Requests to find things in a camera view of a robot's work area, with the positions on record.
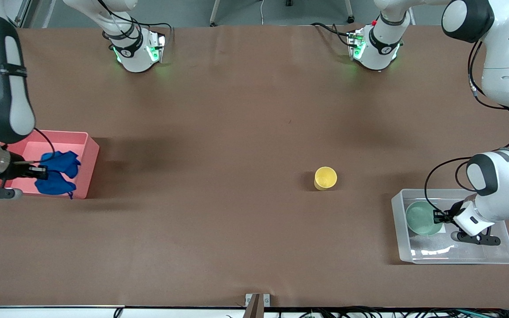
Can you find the yellow plastic cup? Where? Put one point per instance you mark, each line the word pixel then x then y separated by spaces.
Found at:
pixel 325 177

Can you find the green plastic bowl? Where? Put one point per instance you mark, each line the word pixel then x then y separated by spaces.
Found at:
pixel 420 218

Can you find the grey metal stand leg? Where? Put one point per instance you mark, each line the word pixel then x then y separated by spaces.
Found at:
pixel 350 13
pixel 214 11

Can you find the pink plastic box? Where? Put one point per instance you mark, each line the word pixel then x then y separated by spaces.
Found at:
pixel 82 168

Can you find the aluminium frame profile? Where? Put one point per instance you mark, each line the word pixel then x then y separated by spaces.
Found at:
pixel 24 13

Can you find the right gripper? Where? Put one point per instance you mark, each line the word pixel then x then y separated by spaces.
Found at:
pixel 19 170

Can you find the blue glove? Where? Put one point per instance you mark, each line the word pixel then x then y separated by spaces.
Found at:
pixel 60 163

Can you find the metal table edge bracket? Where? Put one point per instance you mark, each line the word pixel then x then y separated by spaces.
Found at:
pixel 258 304

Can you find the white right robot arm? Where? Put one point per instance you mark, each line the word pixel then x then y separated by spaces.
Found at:
pixel 16 101

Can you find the clear plastic box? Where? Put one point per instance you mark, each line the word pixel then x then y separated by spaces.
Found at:
pixel 457 254

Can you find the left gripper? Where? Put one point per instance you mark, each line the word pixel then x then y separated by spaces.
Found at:
pixel 448 215

